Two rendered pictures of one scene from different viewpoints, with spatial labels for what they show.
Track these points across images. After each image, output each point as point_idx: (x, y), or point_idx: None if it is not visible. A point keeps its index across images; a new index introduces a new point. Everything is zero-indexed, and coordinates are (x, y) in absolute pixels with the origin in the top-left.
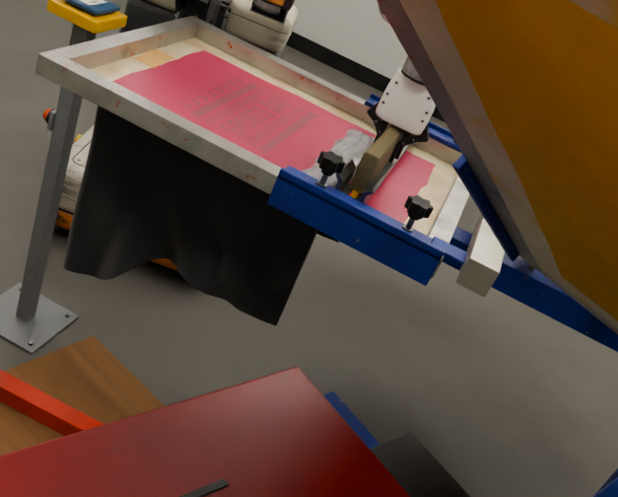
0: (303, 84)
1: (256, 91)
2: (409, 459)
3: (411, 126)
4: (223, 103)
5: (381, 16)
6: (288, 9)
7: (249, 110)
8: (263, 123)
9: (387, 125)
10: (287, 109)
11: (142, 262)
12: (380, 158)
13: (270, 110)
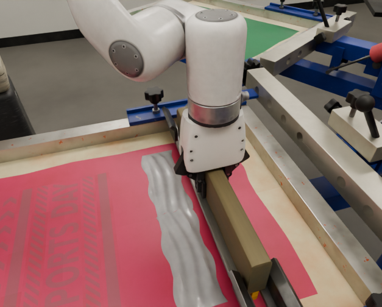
0: (66, 145)
1: (36, 199)
2: None
3: (233, 160)
4: (19, 267)
5: (130, 78)
6: None
7: (52, 246)
8: (79, 253)
9: (159, 127)
10: (80, 197)
11: None
12: (266, 252)
13: (69, 218)
